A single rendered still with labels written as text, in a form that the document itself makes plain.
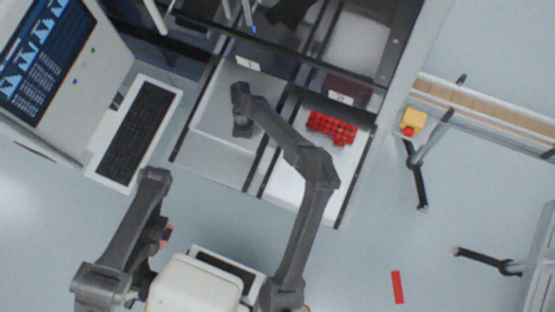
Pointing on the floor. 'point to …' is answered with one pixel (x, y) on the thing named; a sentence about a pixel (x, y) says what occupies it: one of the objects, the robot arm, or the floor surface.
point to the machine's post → (412, 59)
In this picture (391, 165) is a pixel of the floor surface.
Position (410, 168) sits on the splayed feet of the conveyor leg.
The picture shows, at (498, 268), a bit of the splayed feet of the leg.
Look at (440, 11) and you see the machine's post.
